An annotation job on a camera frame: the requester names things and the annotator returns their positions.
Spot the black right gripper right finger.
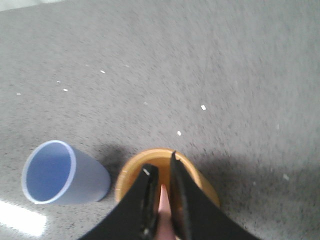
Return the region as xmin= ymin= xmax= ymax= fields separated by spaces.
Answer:
xmin=170 ymin=151 xmax=257 ymax=240

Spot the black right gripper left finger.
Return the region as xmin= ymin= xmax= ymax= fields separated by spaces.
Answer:
xmin=81 ymin=163 xmax=159 ymax=240

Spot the pink chopstick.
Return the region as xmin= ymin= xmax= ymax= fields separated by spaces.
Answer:
xmin=154 ymin=184 xmax=176 ymax=240

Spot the bamboo wooden cup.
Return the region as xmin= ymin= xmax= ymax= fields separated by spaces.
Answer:
xmin=115 ymin=148 xmax=221 ymax=207

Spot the blue plastic cup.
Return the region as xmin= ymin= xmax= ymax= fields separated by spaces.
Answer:
xmin=21 ymin=140 xmax=111 ymax=205

